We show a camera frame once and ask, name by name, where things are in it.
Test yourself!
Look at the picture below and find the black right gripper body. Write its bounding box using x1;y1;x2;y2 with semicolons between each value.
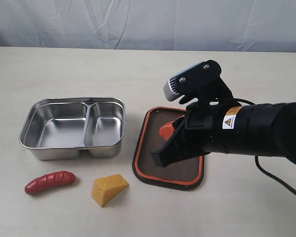
151;101;227;167

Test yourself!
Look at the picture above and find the dark transparent box lid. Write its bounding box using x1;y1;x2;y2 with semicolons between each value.
132;107;205;191

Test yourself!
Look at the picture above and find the yellow toy cheese wedge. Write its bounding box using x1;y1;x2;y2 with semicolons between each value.
91;174;129;207

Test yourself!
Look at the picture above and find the stainless steel lunch box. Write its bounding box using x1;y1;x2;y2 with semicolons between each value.
19;97;125;160

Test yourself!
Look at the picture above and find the red toy sausage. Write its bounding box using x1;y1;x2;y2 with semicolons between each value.
24;171;76;195

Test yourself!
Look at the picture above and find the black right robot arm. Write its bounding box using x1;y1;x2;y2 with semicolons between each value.
151;100;296;167

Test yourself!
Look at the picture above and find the grey-blue backdrop cloth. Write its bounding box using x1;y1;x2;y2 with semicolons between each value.
0;0;296;52

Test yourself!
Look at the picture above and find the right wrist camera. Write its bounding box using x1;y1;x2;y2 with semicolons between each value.
163;60;222;102

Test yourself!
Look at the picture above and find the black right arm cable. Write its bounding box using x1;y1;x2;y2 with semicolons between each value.
233;98;296;201

